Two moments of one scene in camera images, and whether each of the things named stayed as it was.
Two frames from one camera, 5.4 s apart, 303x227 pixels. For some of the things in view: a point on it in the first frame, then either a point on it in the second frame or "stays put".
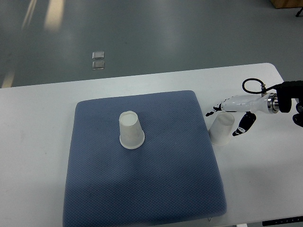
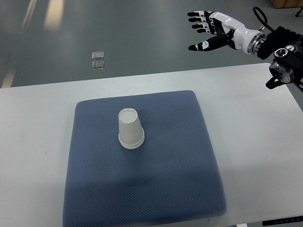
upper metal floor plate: x=98 y=55 stays put
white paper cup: x=220 y=129 -> x=131 y=135
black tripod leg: x=299 y=12 stays put
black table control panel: x=282 y=221 stays put
